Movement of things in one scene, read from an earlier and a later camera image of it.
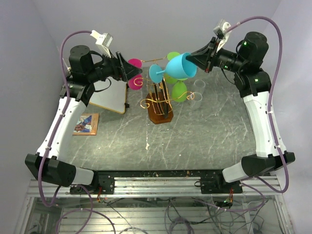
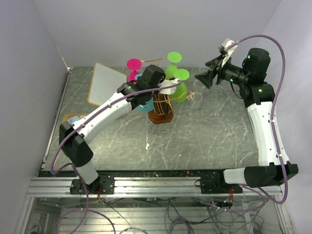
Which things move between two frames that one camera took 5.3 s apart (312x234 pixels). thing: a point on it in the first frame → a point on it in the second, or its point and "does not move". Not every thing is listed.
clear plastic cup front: x=196 y=103 does not move
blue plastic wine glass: x=179 y=67 → x=145 y=107
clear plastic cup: x=199 y=86 does not move
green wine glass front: x=179 y=90 does not move
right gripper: x=205 y=57 → x=206 y=78
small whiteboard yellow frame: x=112 y=98 does not move
